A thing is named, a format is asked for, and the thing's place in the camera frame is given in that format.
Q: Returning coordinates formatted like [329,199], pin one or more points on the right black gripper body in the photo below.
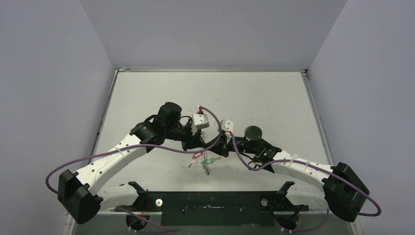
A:
[225,146]

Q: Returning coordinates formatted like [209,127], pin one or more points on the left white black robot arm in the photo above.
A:
[82,192]

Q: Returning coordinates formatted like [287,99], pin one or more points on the green tagged key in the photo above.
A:
[209,161]

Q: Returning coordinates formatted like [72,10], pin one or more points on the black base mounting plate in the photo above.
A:
[223,208]

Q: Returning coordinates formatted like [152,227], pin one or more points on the metal key holder ring plate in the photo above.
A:
[207,142]

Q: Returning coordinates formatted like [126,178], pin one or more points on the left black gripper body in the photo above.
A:
[184,133]

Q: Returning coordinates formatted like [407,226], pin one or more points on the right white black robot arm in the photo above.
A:
[335,187]

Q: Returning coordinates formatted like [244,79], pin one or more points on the red tagged key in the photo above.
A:
[194,158]

